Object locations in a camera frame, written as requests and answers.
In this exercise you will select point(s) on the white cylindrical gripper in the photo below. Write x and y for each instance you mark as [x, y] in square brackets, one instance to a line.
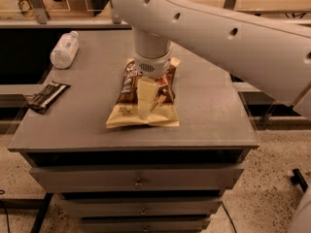
[153, 66]

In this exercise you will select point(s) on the brown sea salt chip bag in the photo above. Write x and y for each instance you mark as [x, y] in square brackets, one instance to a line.
[163, 111]

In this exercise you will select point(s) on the clear plastic water bottle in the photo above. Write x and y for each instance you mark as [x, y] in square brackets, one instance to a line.
[65, 50]

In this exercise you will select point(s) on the black snack bar wrapper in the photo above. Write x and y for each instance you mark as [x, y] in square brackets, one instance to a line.
[41, 101]

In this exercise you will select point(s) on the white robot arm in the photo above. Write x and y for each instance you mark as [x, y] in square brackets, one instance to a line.
[271, 55]

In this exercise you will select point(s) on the black metal floor stand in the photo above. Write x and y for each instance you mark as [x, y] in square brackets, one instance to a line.
[297, 178]

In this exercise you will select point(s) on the wooden shelf with metal posts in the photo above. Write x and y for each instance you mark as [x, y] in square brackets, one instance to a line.
[90, 13]

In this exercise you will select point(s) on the grey drawer cabinet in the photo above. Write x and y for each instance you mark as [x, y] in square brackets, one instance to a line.
[136, 179]

